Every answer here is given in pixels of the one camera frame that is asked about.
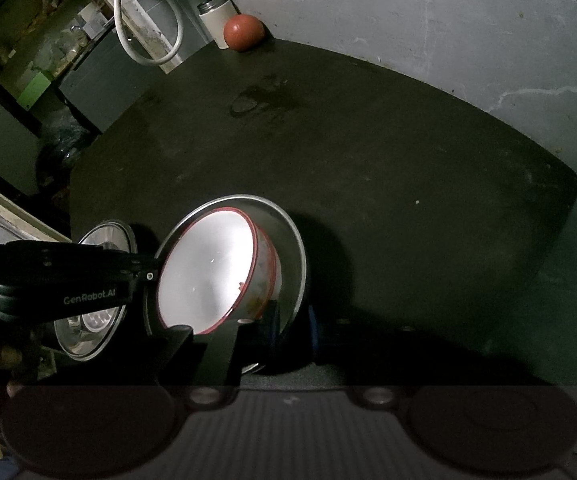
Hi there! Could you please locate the steel plate with sticker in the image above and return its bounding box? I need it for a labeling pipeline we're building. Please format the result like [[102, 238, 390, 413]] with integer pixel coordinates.
[[53, 220, 138, 362]]

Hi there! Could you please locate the dark grey appliance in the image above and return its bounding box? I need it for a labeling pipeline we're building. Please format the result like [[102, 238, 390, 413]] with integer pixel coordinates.
[[60, 30, 165, 132]]

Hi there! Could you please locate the steel bowl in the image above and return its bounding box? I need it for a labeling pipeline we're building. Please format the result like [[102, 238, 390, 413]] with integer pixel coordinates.
[[145, 193, 308, 376]]

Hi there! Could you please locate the white hose loop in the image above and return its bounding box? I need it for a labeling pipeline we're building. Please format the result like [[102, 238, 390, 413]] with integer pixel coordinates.
[[111, 0, 184, 68]]

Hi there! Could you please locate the green box on shelf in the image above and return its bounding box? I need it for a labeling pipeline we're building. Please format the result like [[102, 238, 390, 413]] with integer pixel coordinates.
[[17, 72, 53, 110]]

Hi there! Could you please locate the white steel-lid canister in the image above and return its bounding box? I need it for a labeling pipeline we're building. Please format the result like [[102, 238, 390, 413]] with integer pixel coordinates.
[[197, 0, 238, 50]]

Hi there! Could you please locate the white bowl red rim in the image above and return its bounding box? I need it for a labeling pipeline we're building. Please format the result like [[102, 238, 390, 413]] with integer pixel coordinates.
[[156, 206, 282, 335]]

